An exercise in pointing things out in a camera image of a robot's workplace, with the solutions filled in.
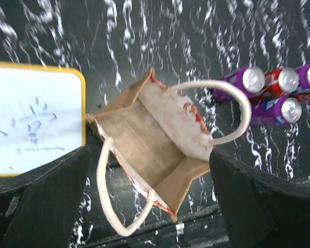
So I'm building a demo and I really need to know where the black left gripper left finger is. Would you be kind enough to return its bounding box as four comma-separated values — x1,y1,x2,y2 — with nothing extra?
0,146,90,247

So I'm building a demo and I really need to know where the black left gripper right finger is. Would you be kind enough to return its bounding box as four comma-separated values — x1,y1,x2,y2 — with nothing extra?
209,148,310,247

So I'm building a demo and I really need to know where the purple soda can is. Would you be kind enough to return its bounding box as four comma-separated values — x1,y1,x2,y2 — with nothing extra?
293,64,310,94
250,97,302,126
222,66,266,98

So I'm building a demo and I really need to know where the patterned canvas tote bag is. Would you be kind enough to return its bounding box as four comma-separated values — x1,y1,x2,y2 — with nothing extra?
86,69,252,237

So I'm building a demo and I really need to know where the red cola can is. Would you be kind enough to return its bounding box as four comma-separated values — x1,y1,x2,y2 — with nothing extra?
258,67,299,99
293,92,310,102

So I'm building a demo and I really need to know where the small whiteboard orange frame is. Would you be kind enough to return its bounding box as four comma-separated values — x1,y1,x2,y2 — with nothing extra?
0,62,86,177

